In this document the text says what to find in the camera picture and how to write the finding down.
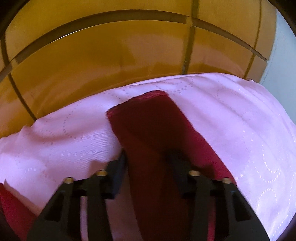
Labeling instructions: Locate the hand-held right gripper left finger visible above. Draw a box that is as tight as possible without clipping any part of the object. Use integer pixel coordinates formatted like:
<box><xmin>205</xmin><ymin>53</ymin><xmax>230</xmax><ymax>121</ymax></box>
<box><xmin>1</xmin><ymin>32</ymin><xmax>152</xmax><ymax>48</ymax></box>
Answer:
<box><xmin>26</xmin><ymin>151</ymin><xmax>127</xmax><ymax>241</ymax></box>

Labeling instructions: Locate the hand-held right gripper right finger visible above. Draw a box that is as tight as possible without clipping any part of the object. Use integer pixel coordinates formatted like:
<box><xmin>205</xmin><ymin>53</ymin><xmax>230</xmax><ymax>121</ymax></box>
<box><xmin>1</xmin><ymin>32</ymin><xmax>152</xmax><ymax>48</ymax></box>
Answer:
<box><xmin>167</xmin><ymin>152</ymin><xmax>270</xmax><ymax>241</ymax></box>

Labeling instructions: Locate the pink patterned bedsheet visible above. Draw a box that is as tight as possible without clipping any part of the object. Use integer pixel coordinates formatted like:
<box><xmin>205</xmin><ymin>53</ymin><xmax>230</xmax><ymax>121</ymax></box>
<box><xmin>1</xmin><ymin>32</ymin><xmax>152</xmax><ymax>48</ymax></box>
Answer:
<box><xmin>0</xmin><ymin>74</ymin><xmax>296</xmax><ymax>241</ymax></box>

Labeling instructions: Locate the dark red garment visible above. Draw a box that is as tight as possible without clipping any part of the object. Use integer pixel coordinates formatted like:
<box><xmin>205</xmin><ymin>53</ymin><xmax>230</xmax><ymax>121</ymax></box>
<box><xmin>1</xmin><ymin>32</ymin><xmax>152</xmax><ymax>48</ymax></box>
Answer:
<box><xmin>0</xmin><ymin>90</ymin><xmax>238</xmax><ymax>241</ymax></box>

